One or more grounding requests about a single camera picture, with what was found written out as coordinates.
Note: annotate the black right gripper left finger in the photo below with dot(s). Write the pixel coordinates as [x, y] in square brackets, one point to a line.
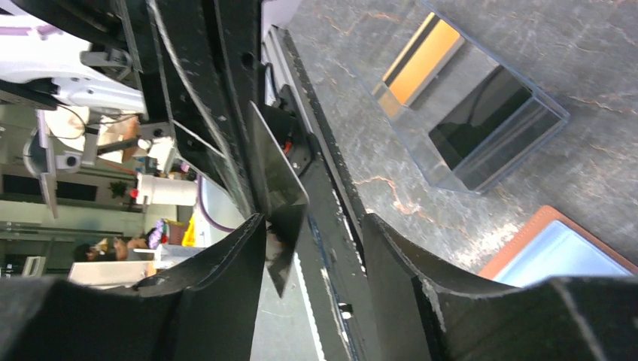
[203, 308]

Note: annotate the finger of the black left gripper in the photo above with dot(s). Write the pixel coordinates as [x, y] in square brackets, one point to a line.
[197, 64]

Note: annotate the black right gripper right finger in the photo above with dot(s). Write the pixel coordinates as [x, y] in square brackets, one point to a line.
[429, 309]

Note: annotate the black credit card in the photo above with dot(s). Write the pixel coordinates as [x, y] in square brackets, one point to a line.
[279, 195]

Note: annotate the tan leather card holder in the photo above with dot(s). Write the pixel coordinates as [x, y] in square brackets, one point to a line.
[551, 245]

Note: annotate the clear acrylic card box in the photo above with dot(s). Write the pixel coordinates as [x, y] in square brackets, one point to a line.
[475, 123]

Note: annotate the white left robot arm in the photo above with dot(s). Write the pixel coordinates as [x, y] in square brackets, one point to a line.
[103, 75]

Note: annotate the orange credit card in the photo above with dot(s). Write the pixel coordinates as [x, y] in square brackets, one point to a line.
[427, 52]

